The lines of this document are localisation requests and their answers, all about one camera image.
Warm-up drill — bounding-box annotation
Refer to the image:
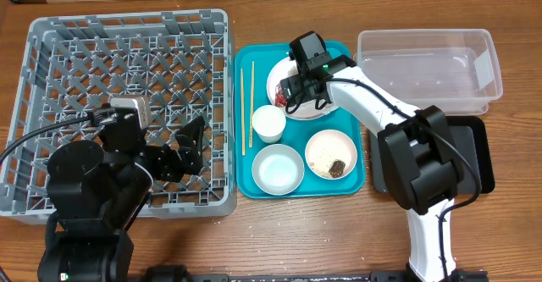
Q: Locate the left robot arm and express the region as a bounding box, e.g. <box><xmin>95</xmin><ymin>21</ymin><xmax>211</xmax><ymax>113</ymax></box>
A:
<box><xmin>38</xmin><ymin>113</ymin><xmax>206</xmax><ymax>281</ymax></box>

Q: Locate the pink round bowl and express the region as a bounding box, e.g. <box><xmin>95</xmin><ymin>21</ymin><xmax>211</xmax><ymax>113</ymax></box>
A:
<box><xmin>305</xmin><ymin>130</ymin><xmax>358</xmax><ymax>180</ymax></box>

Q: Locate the clear plastic waste bin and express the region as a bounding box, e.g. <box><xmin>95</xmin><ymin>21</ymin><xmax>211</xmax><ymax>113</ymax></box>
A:
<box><xmin>355</xmin><ymin>29</ymin><xmax>503</xmax><ymax>115</ymax></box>

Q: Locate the brown food scrap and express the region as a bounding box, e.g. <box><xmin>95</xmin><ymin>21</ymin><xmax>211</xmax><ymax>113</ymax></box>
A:
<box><xmin>329</xmin><ymin>159</ymin><xmax>346</xmax><ymax>179</ymax></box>

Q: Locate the black rectangular waste tray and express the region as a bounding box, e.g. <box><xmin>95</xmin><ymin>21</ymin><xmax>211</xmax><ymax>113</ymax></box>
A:
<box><xmin>369</xmin><ymin>116</ymin><xmax>495</xmax><ymax>195</ymax></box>

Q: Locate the large white round plate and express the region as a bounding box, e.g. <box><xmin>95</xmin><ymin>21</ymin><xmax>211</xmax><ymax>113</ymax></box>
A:
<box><xmin>266</xmin><ymin>58</ymin><xmax>338</xmax><ymax>120</ymax></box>

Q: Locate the teal plastic serving tray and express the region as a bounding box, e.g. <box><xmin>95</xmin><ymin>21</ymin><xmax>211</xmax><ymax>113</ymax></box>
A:
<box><xmin>234</xmin><ymin>43</ymin><xmax>366</xmax><ymax>199</ymax></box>

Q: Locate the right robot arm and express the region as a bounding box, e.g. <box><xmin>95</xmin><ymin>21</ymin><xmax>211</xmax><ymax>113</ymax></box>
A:
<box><xmin>280</xmin><ymin>66</ymin><xmax>481</xmax><ymax>281</ymax></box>

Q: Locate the grey-white round bowl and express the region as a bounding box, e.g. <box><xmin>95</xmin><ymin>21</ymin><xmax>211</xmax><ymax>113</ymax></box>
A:
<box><xmin>252</xmin><ymin>144</ymin><xmax>305</xmax><ymax>196</ymax></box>

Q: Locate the red snack wrapper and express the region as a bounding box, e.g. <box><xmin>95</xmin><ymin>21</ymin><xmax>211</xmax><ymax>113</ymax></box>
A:
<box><xmin>274</xmin><ymin>84</ymin><xmax>287</xmax><ymax>108</ymax></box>

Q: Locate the white paper cup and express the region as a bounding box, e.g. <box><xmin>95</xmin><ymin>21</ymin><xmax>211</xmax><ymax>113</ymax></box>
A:
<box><xmin>252</xmin><ymin>105</ymin><xmax>286</xmax><ymax>144</ymax></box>

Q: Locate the right wooden chopstick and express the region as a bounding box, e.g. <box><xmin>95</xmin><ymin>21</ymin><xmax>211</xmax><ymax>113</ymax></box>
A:
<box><xmin>249</xmin><ymin>61</ymin><xmax>255</xmax><ymax>148</ymax></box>

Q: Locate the grey plastic dish rack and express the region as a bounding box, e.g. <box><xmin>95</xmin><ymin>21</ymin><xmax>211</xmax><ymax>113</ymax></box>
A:
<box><xmin>1</xmin><ymin>8</ymin><xmax>237</xmax><ymax>224</ymax></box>

